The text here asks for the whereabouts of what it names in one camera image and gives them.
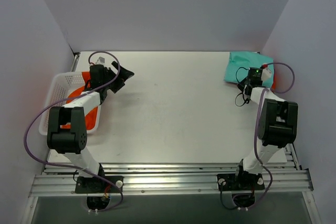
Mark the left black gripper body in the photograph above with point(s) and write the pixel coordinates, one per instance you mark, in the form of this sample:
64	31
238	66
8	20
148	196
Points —
118	77

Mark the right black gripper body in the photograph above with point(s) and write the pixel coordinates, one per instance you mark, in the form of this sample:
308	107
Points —
248	85

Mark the teal t-shirt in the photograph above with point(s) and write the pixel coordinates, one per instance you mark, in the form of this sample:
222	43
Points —
240	62

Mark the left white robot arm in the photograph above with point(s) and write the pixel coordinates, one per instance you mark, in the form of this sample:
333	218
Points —
67	127

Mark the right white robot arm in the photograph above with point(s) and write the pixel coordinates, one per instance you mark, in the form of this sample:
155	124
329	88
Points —
275	127

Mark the folded orange t-shirt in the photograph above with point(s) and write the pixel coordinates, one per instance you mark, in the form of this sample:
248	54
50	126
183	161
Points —
274	83

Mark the white plastic basket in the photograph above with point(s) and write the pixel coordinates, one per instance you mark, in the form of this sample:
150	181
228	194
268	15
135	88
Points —
52	98

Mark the orange t-shirt in basket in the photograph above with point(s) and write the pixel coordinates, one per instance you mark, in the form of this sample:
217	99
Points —
88	102

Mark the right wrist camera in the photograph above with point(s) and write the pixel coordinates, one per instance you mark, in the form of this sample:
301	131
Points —
266	72

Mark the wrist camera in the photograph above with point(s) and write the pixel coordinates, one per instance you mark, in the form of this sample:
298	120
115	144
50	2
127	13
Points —
266	72
100	61

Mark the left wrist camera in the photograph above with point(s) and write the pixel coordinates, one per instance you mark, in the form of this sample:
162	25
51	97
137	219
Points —
100	61

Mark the aluminium mounting rail frame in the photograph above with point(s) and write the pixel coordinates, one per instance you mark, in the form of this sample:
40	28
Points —
127	179

